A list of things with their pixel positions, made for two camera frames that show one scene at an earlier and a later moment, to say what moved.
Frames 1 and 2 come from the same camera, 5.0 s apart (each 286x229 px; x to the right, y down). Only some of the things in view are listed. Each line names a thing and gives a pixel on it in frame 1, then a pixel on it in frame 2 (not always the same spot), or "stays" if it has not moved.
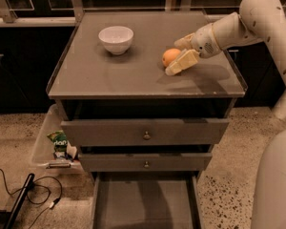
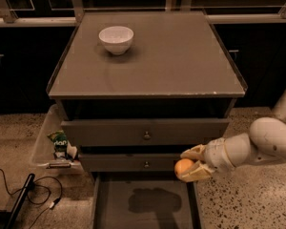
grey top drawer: (142, 132) stays
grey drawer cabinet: (144, 136) stays
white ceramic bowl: (116, 39) stays
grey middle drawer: (145, 162) stays
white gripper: (204, 42) to (214, 156)
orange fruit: (170, 55) to (182, 166)
